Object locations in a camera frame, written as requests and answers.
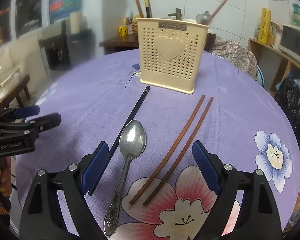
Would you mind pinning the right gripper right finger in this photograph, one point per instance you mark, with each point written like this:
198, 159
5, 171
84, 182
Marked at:
258, 216

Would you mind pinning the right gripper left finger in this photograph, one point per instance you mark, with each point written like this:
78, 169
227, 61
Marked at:
42, 218

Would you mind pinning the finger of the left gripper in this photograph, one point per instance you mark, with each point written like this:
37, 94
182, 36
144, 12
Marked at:
42, 124
19, 113

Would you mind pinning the metal spoon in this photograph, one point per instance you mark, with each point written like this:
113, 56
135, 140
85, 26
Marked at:
132, 145

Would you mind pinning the black chopstick gold band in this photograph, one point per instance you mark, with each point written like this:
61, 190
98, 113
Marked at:
148, 9

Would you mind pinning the grey plastic spoon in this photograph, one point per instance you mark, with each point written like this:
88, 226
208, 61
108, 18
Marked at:
204, 18

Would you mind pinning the water dispenser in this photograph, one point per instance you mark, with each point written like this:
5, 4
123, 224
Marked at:
63, 49

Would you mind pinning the purple floral tablecloth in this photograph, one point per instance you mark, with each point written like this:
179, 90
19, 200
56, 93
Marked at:
244, 126

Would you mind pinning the dark wooden side table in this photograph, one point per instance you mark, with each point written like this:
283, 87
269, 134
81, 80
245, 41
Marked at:
118, 44

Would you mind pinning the black plastic bag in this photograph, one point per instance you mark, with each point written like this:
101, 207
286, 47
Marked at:
288, 98

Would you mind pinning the yellow mug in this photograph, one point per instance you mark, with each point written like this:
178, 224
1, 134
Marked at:
123, 30

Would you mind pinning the wooden shelf unit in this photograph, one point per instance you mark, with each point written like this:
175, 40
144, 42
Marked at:
272, 65

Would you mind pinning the cream perforated utensil holder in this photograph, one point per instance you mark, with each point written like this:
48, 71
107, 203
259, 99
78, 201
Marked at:
170, 52

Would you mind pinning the patterned fabric chair cover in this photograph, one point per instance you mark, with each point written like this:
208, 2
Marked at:
236, 54

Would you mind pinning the white microwave oven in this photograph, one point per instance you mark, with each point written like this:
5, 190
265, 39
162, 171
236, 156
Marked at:
290, 41

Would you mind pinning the bronze faucet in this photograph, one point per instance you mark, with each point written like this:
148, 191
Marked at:
178, 15

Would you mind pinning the yellow canister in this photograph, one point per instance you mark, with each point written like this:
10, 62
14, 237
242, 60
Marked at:
264, 26

